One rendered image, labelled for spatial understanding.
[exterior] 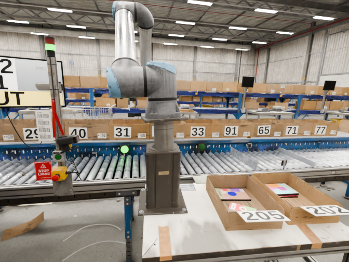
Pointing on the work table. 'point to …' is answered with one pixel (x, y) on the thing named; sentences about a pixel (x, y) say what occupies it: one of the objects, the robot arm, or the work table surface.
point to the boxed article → (239, 208)
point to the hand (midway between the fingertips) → (129, 109)
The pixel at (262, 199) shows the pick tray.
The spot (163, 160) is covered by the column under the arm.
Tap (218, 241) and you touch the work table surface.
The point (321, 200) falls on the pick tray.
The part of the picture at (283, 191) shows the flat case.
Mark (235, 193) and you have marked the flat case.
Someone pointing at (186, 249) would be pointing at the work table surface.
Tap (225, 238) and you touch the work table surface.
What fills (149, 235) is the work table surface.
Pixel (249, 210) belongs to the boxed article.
